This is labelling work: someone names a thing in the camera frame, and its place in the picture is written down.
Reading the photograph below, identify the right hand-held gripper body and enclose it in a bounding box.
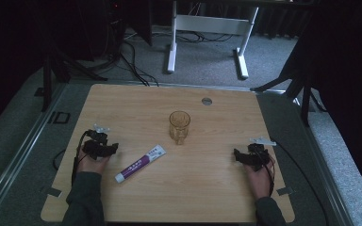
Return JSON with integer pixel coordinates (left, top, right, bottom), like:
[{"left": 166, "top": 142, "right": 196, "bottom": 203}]
[{"left": 245, "top": 136, "right": 277, "bottom": 172}]

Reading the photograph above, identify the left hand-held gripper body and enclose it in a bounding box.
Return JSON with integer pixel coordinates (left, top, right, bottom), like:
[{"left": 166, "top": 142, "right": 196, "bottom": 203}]
[{"left": 82, "top": 123, "right": 111, "bottom": 161}]

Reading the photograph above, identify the person's left hand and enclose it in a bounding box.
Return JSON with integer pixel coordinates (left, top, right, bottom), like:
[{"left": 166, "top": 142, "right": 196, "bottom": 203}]
[{"left": 75, "top": 150, "right": 111, "bottom": 175}]

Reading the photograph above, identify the person's right hand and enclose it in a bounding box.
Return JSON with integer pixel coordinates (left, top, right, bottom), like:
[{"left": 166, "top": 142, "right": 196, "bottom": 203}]
[{"left": 243, "top": 158, "right": 273, "bottom": 201}]

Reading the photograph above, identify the purple and white toothpaste tube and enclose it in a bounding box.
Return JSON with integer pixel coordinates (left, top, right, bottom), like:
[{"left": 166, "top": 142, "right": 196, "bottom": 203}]
[{"left": 114, "top": 144, "right": 167, "bottom": 184}]

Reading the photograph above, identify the grey tape piece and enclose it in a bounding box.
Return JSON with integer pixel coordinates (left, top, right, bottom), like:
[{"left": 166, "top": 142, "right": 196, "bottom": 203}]
[
  {"left": 276, "top": 186, "right": 295, "bottom": 197},
  {"left": 45, "top": 186, "right": 63, "bottom": 199}
]

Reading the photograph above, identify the black tripod stand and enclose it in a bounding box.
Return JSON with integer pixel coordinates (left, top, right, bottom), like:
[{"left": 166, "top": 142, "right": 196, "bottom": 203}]
[
  {"left": 34, "top": 46, "right": 108, "bottom": 113},
  {"left": 250, "top": 56, "right": 328, "bottom": 127}
]

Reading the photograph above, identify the dark computer tower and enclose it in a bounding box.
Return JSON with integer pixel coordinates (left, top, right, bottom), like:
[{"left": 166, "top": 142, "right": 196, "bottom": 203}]
[{"left": 105, "top": 0, "right": 154, "bottom": 47}]

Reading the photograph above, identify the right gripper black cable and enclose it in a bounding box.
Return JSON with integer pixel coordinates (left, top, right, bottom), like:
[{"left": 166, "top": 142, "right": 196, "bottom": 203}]
[{"left": 257, "top": 146, "right": 277, "bottom": 198}]

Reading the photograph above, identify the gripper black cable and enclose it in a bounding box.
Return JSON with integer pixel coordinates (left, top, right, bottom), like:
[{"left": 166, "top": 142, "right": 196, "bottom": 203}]
[
  {"left": 257, "top": 146, "right": 277, "bottom": 198},
  {"left": 71, "top": 130, "right": 92, "bottom": 186}
]

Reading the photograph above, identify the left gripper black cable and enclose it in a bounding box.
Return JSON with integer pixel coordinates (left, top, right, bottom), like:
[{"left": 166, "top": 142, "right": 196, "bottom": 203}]
[{"left": 71, "top": 130, "right": 92, "bottom": 186}]

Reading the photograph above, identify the black floor bracket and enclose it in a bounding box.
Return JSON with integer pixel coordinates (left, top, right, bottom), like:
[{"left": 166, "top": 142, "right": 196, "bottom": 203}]
[{"left": 47, "top": 110, "right": 72, "bottom": 124}]

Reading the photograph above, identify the long black floor cable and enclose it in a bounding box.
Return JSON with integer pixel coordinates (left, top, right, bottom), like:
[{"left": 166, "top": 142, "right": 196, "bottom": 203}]
[{"left": 269, "top": 137, "right": 330, "bottom": 226}]

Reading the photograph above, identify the metal floor rail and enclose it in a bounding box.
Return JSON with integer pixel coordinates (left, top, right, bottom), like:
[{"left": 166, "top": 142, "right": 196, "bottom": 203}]
[
  {"left": 290, "top": 95, "right": 356, "bottom": 226},
  {"left": 0, "top": 82, "right": 69, "bottom": 218}
]

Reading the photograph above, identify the black floor cable bundle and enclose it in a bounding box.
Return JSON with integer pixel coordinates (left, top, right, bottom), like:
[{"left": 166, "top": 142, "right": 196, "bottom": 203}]
[{"left": 107, "top": 27, "right": 160, "bottom": 88}]

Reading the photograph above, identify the white desk frame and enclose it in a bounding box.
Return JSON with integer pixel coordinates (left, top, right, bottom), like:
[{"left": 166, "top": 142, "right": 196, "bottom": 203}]
[{"left": 166, "top": 0, "right": 260, "bottom": 80}]

